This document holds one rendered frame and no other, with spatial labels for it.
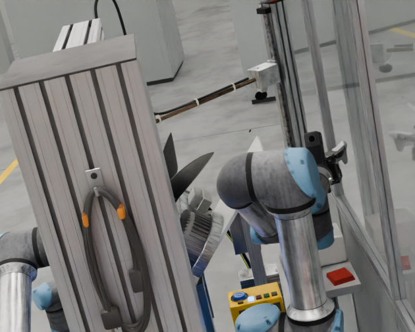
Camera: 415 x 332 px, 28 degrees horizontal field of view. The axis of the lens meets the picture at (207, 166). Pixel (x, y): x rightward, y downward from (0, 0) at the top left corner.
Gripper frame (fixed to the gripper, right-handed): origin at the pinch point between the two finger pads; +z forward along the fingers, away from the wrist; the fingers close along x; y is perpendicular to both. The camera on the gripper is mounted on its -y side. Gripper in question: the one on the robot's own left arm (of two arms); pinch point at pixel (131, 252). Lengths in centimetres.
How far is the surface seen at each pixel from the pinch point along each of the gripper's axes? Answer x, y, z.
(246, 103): 75, 408, 396
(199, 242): 7.0, -4.3, 24.4
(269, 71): -39, -6, 74
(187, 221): -0.4, -0.4, 24.4
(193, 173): -16.9, -6.1, 28.7
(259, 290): 15.1, -41.1, 16.4
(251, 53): 25, 385, 400
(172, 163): -14.4, 24.0, 41.4
